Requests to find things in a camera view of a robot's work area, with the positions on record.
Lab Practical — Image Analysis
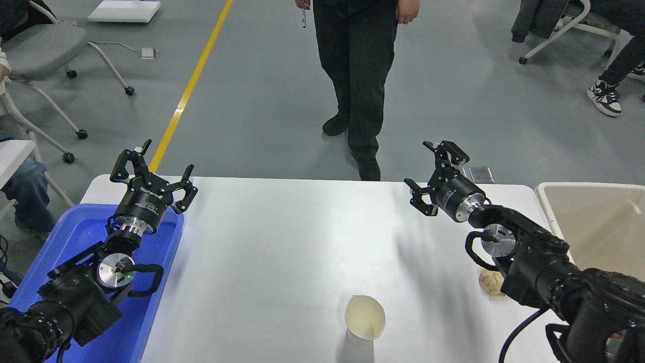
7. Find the seated person in jeans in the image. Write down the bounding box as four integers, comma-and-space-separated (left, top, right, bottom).
0, 48, 57, 240

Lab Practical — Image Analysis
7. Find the white-framed chair with jacket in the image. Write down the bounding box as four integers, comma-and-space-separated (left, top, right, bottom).
519, 0, 625, 65

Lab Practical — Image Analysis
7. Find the crumpled tan paper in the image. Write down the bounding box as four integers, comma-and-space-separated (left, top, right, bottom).
479, 267, 506, 297

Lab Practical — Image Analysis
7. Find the white flat platform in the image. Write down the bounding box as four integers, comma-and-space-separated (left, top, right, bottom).
87, 0, 162, 24

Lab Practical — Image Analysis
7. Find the blue plastic tray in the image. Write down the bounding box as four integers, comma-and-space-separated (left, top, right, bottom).
8, 203, 185, 363

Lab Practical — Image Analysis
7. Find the standing person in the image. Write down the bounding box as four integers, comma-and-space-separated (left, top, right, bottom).
295, 0, 421, 182

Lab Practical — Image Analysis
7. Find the black floor cable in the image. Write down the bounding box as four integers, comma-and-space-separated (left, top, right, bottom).
0, 234, 19, 299

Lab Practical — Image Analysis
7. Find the white paper cup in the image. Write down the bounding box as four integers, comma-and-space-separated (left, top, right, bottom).
345, 295, 386, 346

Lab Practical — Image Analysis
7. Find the grey wheeled chair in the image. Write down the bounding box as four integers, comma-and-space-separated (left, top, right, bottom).
0, 0, 136, 97

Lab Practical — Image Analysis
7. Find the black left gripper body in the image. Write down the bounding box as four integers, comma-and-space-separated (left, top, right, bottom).
112, 174, 176, 231

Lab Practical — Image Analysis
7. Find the large pale bin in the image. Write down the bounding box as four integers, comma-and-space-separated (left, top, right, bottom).
535, 182, 645, 282

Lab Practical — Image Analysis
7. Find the white-framed wheeled chair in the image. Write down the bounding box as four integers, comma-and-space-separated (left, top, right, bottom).
0, 76, 89, 164

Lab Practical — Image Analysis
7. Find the standing person's left hand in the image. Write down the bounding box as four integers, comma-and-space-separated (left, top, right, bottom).
397, 0, 421, 25

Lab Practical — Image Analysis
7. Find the white adapter cable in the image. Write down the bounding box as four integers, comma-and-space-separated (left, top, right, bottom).
90, 40, 143, 53

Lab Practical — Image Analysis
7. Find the dark jacket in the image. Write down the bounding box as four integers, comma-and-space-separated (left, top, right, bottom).
511, 0, 573, 44

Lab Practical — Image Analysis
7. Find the seated person with sneakers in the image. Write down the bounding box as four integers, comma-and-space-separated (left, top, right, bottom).
586, 0, 645, 118

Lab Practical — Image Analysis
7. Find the small white table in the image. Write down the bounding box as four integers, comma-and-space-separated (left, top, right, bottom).
0, 140, 76, 208

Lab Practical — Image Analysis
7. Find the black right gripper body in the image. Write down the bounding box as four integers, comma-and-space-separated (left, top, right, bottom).
436, 174, 486, 222

